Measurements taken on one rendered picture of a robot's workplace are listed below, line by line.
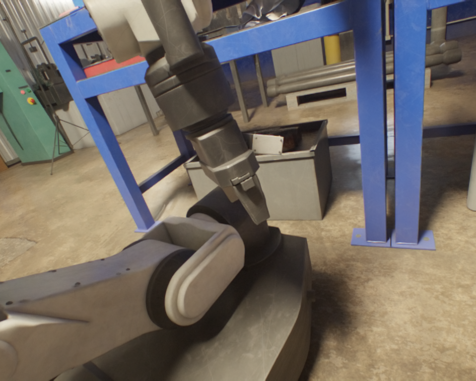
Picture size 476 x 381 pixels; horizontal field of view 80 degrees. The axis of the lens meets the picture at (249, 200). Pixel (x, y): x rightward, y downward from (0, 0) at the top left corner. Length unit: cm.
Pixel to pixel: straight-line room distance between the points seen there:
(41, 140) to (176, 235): 359
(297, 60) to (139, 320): 561
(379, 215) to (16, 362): 85
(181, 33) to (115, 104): 427
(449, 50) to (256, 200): 275
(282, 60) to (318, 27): 517
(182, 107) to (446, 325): 71
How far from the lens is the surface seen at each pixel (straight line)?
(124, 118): 461
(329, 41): 460
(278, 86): 307
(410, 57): 79
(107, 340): 51
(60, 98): 417
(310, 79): 300
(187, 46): 31
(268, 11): 89
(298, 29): 80
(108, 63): 119
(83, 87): 127
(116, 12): 35
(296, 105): 295
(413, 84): 80
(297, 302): 61
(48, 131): 423
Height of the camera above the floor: 63
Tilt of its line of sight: 27 degrees down
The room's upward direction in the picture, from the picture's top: 15 degrees counter-clockwise
